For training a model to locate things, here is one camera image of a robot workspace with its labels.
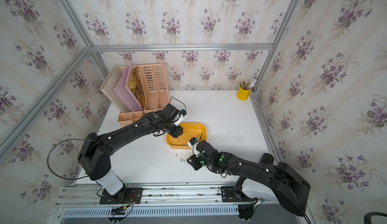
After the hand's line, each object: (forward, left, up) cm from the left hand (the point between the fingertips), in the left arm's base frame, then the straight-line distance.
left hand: (182, 132), depth 85 cm
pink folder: (+19, +34, +11) cm, 41 cm away
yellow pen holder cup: (+33, -43, -2) cm, 55 cm away
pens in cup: (+33, -43, +6) cm, 54 cm away
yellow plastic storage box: (+5, -5, -7) cm, 10 cm away
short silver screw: (-9, +4, -11) cm, 15 cm away
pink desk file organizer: (+41, +28, 0) cm, 50 cm away
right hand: (-14, -5, -5) cm, 16 cm away
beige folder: (+18, +41, +17) cm, 48 cm away
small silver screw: (-13, 0, -10) cm, 16 cm away
